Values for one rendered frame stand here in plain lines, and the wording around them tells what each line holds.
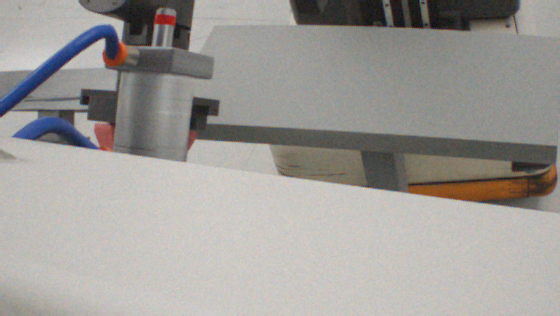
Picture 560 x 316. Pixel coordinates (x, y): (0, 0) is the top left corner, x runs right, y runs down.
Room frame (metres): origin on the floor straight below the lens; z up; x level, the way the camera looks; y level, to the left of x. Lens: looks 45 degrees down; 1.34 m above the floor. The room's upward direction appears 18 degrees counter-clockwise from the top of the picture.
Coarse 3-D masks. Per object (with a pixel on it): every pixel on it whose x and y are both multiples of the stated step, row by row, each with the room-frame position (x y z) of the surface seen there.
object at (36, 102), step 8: (56, 96) 0.69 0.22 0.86; (64, 96) 0.70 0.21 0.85; (72, 96) 0.71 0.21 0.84; (24, 104) 0.64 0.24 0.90; (32, 104) 0.65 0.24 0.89; (40, 104) 0.66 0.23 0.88; (48, 104) 0.67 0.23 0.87; (56, 104) 0.68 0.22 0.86; (64, 104) 0.69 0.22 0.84; (72, 104) 0.70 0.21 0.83
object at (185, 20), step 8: (176, 0) 0.51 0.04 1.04; (184, 0) 0.51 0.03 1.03; (192, 0) 0.52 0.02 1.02; (168, 8) 0.50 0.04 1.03; (176, 8) 0.51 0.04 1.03; (184, 8) 0.51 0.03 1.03; (192, 8) 0.52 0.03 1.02; (176, 16) 0.50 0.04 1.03; (184, 16) 0.51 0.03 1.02; (192, 16) 0.52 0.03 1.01; (144, 24) 0.51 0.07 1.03; (152, 24) 0.50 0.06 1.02; (176, 24) 0.50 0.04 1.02; (184, 24) 0.50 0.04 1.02; (144, 32) 0.50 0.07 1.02
